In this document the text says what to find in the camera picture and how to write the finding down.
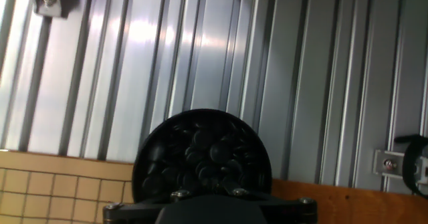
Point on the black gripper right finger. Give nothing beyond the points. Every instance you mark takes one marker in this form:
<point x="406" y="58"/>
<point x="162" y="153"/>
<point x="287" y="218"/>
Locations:
<point x="234" y="189"/>

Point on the black bowl of go stones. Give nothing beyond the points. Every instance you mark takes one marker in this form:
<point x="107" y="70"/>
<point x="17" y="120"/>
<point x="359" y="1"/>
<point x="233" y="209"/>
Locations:
<point x="200" y="150"/>

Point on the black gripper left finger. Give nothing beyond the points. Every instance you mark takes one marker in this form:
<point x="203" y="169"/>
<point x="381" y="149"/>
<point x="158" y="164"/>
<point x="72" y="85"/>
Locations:
<point x="182" y="192"/>

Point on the tan go board mat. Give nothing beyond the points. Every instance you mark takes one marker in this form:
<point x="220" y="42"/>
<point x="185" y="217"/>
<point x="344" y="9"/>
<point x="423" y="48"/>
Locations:
<point x="50" y="190"/>

